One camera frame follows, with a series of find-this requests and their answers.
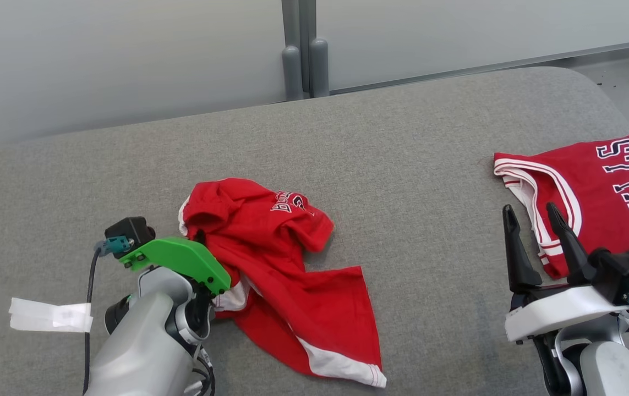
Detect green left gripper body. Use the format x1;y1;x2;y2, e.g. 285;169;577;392
120;236;232;295

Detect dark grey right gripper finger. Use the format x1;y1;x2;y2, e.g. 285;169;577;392
502;205;543;293
545;202;591;285

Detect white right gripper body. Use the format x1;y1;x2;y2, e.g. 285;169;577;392
504;283;629;344

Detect red Bulls shirt white sleeves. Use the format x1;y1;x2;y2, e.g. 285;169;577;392
493;132;629;279

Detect red garment with white hem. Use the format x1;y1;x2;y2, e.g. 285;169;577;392
178;177;387;389

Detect left black cable teal connector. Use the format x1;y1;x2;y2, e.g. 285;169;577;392
82;235;135;396

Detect long white tape cable label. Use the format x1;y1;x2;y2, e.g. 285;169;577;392
9;297;94;333

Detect grey metal partition post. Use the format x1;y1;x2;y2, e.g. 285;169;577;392
281;0;304;101
306;0;330;98

